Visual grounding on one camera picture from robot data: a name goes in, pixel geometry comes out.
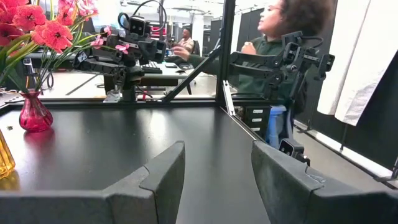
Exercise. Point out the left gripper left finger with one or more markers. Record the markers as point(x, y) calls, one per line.
point(124, 202)

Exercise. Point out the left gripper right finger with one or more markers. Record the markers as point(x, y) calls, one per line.
point(311, 205)

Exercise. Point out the orange artificial flower bunch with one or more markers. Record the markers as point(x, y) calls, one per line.
point(51, 35)
point(28, 15)

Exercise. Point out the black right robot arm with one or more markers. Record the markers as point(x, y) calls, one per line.
point(105, 65)

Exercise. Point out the black mechanical arm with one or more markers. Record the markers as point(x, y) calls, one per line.
point(270, 63)

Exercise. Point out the red glass vase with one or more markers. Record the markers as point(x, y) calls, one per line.
point(35, 116)

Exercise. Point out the yellow glass vase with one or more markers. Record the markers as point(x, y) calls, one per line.
point(5, 158)

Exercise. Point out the black keyboard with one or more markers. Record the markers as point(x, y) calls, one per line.
point(152, 67)

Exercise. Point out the grey keyboard desk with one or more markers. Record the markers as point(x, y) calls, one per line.
point(174, 76)

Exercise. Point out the person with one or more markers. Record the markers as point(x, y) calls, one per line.
point(186, 40)
point(280, 18)

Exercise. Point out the black partition panel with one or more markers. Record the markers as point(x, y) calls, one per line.
point(373, 146)

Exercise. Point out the blue stool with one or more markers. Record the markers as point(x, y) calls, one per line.
point(276, 124)

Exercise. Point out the black drawer cabinet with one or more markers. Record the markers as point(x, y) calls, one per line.
point(258, 118)

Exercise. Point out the white hanging sheet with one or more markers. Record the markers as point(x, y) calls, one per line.
point(376, 62)
point(345, 46)

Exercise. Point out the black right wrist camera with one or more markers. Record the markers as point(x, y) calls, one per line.
point(136, 26)

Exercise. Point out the black table-level camera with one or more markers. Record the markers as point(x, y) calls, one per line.
point(290, 148)

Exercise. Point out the silver frame bracket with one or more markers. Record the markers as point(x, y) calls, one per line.
point(229, 99)
point(112, 97)

